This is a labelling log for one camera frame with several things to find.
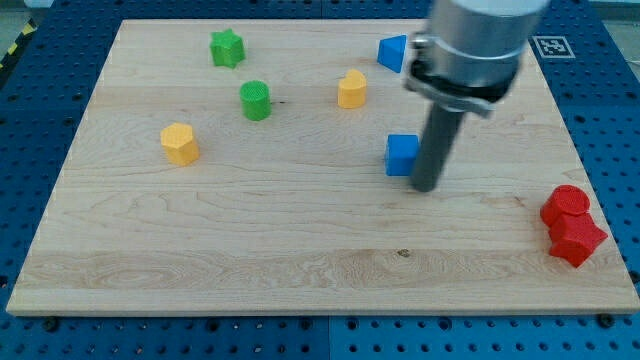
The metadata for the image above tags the blue cube block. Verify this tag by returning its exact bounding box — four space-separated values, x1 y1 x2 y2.
385 134 419 176

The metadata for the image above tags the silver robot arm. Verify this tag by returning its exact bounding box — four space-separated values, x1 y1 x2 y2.
405 0 549 192

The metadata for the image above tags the red cylinder block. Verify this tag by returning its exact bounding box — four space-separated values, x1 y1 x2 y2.
540 184 591 227

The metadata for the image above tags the yellow hexagon block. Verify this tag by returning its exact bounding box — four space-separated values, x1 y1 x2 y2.
160 122 200 166

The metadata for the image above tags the red star block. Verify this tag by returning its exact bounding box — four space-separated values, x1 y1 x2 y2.
548 213 608 268

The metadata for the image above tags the wooden board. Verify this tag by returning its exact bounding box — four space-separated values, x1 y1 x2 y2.
7 20 639 317

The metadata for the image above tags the green cylinder block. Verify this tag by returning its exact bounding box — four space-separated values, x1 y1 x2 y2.
239 80 271 121

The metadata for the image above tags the green star block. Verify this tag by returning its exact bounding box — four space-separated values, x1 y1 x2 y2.
209 28 245 69

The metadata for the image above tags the yellow heart block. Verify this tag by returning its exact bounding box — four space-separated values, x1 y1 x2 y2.
337 69 367 109

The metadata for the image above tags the white fiducial marker tag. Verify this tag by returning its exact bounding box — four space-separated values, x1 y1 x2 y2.
532 35 575 59

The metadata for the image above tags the blue triangle block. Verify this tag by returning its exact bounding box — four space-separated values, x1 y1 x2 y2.
377 34 407 73

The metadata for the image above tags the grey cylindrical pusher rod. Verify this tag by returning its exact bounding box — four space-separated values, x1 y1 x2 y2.
410 104 465 192

